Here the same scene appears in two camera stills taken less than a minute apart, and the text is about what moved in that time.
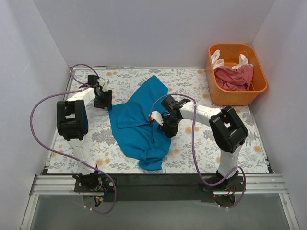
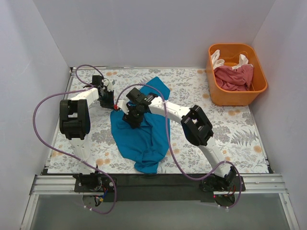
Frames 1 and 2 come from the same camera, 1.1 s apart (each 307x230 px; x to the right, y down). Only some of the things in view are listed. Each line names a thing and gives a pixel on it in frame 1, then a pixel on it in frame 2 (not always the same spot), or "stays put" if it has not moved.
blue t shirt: [138, 138] stays put
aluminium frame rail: [270, 185] stays put
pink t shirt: [238, 79] stays put
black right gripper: [168, 129] -> [132, 118]
